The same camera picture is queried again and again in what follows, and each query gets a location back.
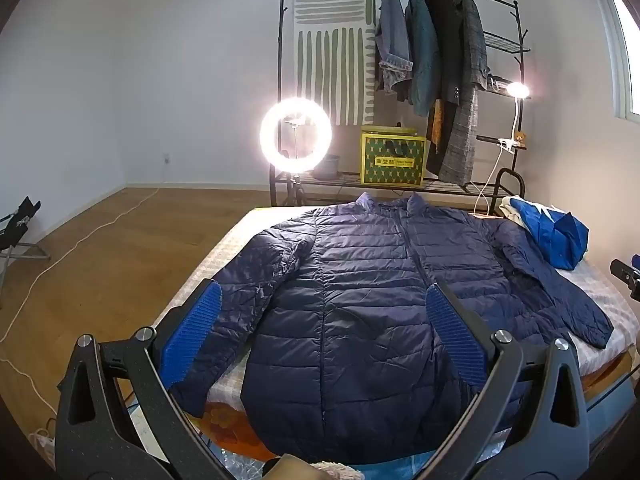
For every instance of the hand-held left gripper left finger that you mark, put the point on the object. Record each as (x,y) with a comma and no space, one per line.
(192,330)

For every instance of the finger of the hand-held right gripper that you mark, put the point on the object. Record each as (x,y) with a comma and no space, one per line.
(625,275)

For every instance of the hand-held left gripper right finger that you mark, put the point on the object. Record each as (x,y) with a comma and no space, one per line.
(455,332)

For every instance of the navy puffer jacket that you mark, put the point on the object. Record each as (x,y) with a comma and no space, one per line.
(360,280)

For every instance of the black metal clothes rack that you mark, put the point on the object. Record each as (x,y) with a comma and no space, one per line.
(350,179)

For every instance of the blue and white garment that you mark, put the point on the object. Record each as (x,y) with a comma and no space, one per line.
(550,232)

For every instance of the bed with checked sheet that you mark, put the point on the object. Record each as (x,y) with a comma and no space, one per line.
(235,245)

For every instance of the small brown teddy bear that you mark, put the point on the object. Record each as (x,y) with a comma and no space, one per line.
(521,139)

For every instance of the beige fuzzy cloth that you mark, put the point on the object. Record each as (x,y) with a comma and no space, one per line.
(337,471)

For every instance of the yellow patterned box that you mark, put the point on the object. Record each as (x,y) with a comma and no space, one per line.
(392,160)

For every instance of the white power strip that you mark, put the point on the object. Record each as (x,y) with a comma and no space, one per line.
(45,442)

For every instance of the orange patterned scarf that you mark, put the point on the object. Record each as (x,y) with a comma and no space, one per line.
(436,125)

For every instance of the dark grey pot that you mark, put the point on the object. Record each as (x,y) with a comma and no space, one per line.
(327,167)

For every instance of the white clip lamp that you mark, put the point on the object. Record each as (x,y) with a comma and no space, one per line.
(517,91)

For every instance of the grey plaid coat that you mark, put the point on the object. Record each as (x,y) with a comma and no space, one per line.
(467,110)

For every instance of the window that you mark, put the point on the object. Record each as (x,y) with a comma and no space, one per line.
(627,35)

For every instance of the teal jacket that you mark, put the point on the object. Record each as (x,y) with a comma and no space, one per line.
(425,60)

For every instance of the black coat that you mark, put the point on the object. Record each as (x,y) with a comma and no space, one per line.
(447,45)

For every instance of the blue denim jacket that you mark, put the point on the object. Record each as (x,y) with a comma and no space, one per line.
(392,35)

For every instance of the green striped hanging cloth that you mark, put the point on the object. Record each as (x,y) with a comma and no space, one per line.
(325,10)

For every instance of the black metal bed frame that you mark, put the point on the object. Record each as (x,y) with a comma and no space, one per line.
(515,185)

